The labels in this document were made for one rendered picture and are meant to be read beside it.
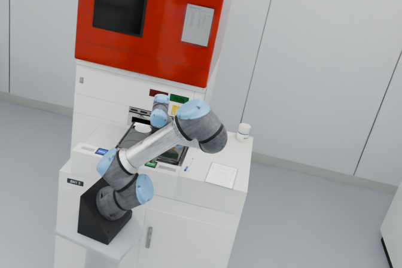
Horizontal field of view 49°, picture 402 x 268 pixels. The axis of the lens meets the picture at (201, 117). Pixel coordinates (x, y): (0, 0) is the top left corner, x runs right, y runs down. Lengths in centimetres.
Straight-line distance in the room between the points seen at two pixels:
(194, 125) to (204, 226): 83
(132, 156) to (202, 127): 32
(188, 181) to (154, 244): 45
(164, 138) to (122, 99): 115
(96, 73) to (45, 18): 184
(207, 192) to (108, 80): 100
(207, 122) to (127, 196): 48
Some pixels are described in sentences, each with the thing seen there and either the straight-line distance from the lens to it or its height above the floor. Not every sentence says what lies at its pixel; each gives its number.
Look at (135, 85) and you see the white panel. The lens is 275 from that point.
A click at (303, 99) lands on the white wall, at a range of 425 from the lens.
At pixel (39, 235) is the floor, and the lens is 327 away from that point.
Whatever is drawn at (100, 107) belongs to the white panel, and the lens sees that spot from 289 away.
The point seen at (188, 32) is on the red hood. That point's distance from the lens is 253.
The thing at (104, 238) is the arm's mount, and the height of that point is 85.
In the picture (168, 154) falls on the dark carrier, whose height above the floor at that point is 90.
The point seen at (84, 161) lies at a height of 91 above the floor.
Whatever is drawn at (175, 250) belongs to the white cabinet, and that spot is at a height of 51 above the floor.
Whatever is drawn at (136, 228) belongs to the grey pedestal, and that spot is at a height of 82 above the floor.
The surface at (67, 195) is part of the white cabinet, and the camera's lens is 248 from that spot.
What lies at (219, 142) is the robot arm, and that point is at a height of 138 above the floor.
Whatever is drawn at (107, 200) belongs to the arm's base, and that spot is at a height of 99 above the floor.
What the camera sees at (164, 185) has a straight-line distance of 226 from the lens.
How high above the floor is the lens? 215
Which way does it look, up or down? 25 degrees down
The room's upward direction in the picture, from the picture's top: 12 degrees clockwise
